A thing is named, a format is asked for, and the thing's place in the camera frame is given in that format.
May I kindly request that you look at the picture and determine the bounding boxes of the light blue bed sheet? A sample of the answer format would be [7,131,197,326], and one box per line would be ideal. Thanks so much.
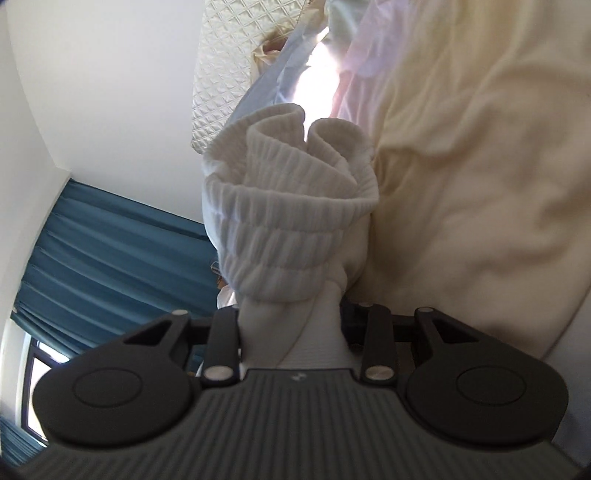
[231,23,352,136]

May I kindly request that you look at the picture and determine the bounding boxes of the teal curtain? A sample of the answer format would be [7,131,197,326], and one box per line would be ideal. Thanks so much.
[10,179,223,367]
[0,413,49,468]

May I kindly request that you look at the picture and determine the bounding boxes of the black framed window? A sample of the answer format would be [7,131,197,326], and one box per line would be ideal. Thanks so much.
[18,336,63,445]

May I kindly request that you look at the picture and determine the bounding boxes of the cream sweatpants with striped tape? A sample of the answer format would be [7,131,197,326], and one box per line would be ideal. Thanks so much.
[201,0,591,370]

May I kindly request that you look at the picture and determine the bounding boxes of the cream quilted headboard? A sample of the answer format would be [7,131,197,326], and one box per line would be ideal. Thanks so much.
[188,0,315,154]

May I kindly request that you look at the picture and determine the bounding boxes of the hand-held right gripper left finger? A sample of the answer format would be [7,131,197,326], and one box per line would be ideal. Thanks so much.
[122,307,244,385]

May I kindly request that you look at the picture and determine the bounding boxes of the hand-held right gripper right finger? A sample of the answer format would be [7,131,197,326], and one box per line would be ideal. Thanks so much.
[344,302,488,385]

